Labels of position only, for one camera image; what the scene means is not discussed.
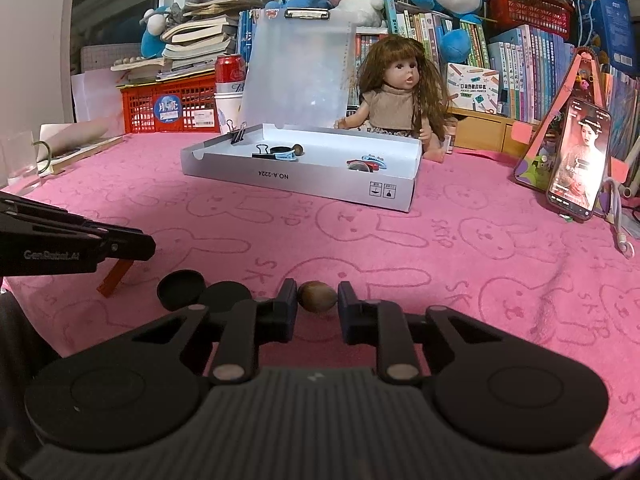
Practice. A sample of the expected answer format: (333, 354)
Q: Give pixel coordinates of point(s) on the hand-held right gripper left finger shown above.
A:
(289, 310)

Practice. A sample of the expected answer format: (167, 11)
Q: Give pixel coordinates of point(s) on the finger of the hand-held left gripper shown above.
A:
(127, 246)
(30, 210)

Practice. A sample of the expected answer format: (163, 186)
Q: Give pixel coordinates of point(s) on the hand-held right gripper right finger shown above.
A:
(347, 310)

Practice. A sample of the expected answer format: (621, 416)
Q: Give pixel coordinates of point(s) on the brown oval nut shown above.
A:
(314, 297)
(298, 150)

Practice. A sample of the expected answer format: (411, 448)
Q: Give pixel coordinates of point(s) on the white cardboard box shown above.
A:
(300, 180)

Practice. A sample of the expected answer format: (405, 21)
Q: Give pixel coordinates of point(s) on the clear plastic cup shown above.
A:
(17, 160)

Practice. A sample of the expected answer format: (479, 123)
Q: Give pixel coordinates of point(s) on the black round cap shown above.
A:
(357, 166)
(230, 292)
(181, 290)

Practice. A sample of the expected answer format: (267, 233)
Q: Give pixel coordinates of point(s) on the pink rabbit print blanket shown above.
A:
(450, 270)

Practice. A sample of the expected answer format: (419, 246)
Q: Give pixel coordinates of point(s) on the red plastic crate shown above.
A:
(150, 105)

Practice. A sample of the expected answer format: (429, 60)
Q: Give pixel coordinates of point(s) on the small blue clip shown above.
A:
(372, 160)

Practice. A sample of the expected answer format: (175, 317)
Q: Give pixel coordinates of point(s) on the black binder clip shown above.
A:
(261, 151)
(239, 134)

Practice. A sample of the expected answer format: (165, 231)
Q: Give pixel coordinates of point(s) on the grey grid board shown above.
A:
(107, 57)

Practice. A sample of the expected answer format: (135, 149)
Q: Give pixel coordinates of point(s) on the stack of paper cups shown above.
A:
(229, 107)

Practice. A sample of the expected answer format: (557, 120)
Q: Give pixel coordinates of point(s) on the small pink bottle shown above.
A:
(451, 135)

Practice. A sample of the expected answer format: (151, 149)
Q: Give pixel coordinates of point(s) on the red soda can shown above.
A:
(230, 68)

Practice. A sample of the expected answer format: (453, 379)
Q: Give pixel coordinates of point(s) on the blue and white plush toy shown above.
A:
(154, 35)

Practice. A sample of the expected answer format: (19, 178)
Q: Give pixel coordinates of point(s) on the pile of worn books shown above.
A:
(200, 42)

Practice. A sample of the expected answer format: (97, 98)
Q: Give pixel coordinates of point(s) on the brown haired doll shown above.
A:
(400, 100)

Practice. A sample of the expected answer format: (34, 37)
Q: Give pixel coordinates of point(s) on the wooden drawer shelf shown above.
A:
(485, 132)

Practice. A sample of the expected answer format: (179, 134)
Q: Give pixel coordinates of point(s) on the clear plastic clipboard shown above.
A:
(297, 70)

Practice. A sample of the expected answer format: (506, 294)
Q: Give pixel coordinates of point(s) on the grey plush toy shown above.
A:
(192, 2)

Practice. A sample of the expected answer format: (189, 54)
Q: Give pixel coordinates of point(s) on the printed cardboard carton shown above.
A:
(474, 87)

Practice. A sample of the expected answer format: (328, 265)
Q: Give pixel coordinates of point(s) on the pink phone stand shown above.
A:
(545, 125)

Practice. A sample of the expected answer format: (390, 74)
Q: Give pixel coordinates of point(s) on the smartphone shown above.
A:
(579, 160)

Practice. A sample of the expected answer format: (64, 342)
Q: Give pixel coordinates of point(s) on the row of upright books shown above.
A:
(525, 75)

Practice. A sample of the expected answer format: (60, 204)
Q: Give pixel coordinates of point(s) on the red plastic basket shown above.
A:
(530, 12)

